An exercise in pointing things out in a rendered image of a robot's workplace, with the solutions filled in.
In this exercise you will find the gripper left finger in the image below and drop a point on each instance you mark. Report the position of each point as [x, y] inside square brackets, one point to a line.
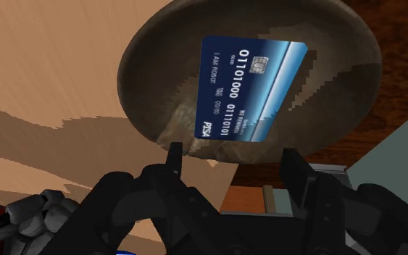
[143, 208]

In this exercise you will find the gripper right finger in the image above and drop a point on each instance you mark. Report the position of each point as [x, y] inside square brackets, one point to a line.
[334, 212]

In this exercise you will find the small blue object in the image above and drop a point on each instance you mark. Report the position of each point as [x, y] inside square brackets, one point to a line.
[125, 253]

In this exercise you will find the grey and red toy figure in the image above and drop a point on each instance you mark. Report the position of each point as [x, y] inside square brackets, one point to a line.
[30, 219]

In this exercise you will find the brown bowl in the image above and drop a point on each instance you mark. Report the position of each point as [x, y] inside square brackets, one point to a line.
[154, 70]

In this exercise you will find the blue bank card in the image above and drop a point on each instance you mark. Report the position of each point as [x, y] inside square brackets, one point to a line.
[232, 88]

